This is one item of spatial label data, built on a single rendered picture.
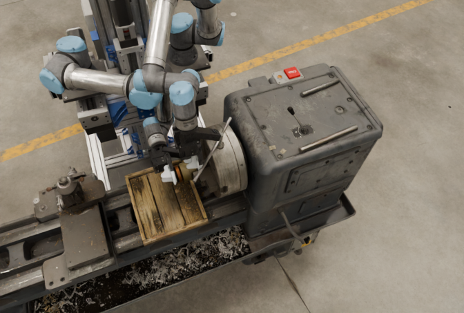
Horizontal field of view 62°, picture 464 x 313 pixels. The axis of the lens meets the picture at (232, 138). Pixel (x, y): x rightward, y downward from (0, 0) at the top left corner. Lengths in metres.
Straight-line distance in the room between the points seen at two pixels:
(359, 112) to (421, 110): 2.01
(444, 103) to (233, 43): 2.00
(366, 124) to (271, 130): 0.41
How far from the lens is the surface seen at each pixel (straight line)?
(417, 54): 4.27
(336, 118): 1.72
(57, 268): 1.83
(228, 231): 2.10
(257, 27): 4.08
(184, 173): 1.66
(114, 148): 2.88
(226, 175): 1.58
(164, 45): 1.39
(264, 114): 1.67
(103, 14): 1.95
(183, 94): 1.21
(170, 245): 1.96
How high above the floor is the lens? 2.54
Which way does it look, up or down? 55 degrees down
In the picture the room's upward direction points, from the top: 4 degrees clockwise
